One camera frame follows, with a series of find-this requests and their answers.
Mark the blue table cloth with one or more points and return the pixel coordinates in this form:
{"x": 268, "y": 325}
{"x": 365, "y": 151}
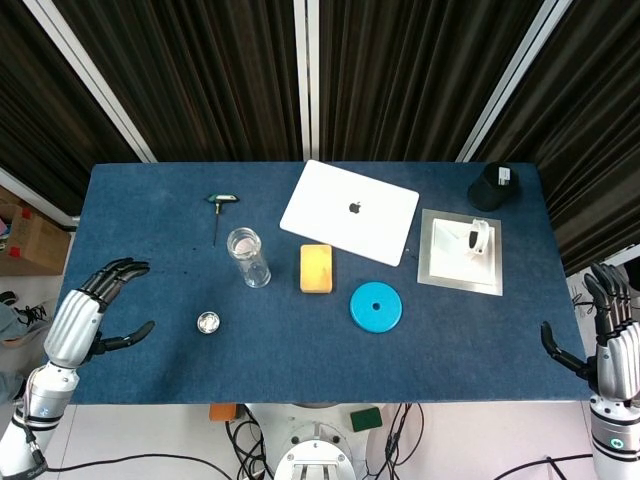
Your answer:
{"x": 300, "y": 360}

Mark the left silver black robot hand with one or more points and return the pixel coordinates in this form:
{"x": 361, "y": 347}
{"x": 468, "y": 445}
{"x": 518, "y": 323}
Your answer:
{"x": 75, "y": 325}

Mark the white closed laptop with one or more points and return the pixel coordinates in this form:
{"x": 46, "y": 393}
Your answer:
{"x": 350, "y": 210}

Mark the yellow sponge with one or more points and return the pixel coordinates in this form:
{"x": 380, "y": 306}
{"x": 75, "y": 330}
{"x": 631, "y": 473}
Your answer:
{"x": 316, "y": 267}

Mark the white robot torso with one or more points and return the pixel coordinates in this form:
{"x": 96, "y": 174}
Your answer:
{"x": 320, "y": 450}

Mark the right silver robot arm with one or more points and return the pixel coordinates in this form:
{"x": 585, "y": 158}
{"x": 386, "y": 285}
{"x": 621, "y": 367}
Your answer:
{"x": 615, "y": 435}

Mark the white frame post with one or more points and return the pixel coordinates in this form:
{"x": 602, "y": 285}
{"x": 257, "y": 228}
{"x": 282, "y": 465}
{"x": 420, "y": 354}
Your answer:
{"x": 95, "y": 75}
{"x": 306, "y": 80}
{"x": 520, "y": 75}

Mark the square silver metal plate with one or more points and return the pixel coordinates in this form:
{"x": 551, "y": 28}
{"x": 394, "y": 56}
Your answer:
{"x": 425, "y": 270}

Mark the orange block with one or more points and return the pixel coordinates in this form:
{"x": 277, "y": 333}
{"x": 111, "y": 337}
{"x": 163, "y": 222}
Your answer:
{"x": 222, "y": 413}

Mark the black pleated curtain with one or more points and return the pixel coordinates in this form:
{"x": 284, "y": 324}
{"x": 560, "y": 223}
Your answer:
{"x": 590, "y": 125}
{"x": 200, "y": 80}
{"x": 410, "y": 75}
{"x": 45, "y": 110}

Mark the black mesh pen holder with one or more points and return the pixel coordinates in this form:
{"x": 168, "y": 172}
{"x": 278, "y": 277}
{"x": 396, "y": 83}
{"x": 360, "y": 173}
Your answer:
{"x": 487, "y": 192}

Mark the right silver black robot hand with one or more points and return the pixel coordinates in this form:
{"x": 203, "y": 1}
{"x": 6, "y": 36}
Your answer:
{"x": 617, "y": 355}

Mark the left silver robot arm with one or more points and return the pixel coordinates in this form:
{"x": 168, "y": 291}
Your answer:
{"x": 42, "y": 400}

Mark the brown cardboard box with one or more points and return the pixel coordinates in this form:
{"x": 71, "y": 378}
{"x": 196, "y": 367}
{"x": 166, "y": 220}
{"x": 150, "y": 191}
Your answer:
{"x": 35, "y": 240}

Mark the clear glass jar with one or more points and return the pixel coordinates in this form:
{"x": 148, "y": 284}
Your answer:
{"x": 248, "y": 255}

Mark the green block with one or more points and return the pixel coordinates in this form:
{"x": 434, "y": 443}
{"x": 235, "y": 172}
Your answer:
{"x": 366, "y": 419}

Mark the blue disc with hole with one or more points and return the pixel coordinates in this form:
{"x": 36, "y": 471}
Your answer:
{"x": 367, "y": 312}

